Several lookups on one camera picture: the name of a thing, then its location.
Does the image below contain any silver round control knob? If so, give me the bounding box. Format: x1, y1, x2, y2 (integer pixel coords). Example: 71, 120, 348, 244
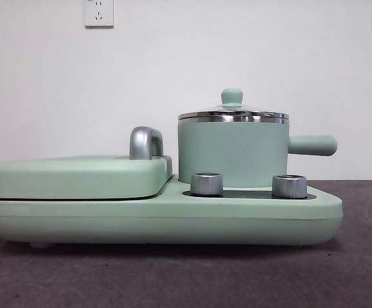
271, 175, 308, 198
190, 172, 224, 196

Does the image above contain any mint green hinged griddle cover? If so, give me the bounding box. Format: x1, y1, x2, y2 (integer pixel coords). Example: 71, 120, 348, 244
0, 155, 174, 200

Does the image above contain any mint green breakfast machine base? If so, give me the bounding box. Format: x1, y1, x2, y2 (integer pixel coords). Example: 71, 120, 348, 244
0, 175, 344, 250

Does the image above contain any white wall socket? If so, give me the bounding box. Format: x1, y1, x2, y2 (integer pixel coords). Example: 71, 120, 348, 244
83, 0, 114, 29

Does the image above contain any glass lid with green knob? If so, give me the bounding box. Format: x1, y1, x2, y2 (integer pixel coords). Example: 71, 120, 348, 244
177, 88, 290, 119

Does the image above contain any black glossy control panel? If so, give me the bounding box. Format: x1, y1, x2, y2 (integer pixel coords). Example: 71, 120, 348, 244
182, 189, 308, 200

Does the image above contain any silver griddle cover handle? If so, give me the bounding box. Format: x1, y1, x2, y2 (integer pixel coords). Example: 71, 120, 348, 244
128, 126, 164, 160

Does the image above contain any mint green pot with handle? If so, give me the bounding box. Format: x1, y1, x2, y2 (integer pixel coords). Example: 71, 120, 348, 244
177, 115, 338, 189

